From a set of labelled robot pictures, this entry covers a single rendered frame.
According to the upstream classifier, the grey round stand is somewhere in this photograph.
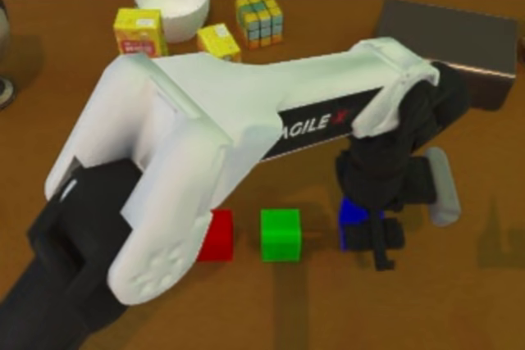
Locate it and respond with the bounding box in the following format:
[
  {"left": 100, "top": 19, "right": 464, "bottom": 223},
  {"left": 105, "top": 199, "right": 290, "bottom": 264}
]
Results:
[{"left": 0, "top": 0, "right": 18, "bottom": 111}]

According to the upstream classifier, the multicoloured puzzle cube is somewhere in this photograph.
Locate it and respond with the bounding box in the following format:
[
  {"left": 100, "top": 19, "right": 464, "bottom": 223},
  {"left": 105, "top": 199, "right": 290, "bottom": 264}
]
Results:
[{"left": 234, "top": 0, "right": 285, "bottom": 51}]

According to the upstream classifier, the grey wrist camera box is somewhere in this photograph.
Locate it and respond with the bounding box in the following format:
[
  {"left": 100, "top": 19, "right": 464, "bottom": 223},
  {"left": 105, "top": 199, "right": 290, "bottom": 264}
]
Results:
[{"left": 424, "top": 146, "right": 461, "bottom": 227}]

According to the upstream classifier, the blue cube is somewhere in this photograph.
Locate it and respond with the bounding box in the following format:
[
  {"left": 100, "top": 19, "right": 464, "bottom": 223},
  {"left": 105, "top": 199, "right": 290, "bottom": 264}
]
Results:
[{"left": 338, "top": 197, "right": 386, "bottom": 252}]

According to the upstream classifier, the large yellow carton box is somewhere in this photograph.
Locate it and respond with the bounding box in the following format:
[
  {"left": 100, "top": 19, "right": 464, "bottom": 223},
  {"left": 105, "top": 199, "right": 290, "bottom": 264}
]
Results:
[{"left": 112, "top": 7, "right": 170, "bottom": 58}]

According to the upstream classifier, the brown box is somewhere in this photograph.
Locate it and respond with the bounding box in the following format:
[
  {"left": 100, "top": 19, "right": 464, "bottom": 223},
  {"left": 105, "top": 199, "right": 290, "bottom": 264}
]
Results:
[{"left": 375, "top": 0, "right": 518, "bottom": 113}]

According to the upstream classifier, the small yellow carton box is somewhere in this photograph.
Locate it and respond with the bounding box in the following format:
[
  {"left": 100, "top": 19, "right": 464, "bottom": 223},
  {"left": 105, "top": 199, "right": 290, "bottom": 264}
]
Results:
[{"left": 196, "top": 22, "right": 242, "bottom": 62}]

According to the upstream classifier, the green cube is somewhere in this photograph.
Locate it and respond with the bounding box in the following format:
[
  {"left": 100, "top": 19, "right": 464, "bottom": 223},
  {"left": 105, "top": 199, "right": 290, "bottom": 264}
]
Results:
[{"left": 259, "top": 207, "right": 304, "bottom": 263}]

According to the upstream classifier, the white bowl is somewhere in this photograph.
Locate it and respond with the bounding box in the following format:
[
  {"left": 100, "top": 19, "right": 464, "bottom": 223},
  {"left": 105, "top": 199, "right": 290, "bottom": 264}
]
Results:
[{"left": 134, "top": 0, "right": 211, "bottom": 44}]

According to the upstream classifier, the red cube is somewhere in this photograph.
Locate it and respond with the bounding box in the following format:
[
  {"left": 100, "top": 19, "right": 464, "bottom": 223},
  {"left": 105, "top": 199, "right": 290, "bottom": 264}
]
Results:
[{"left": 196, "top": 208, "right": 235, "bottom": 263}]

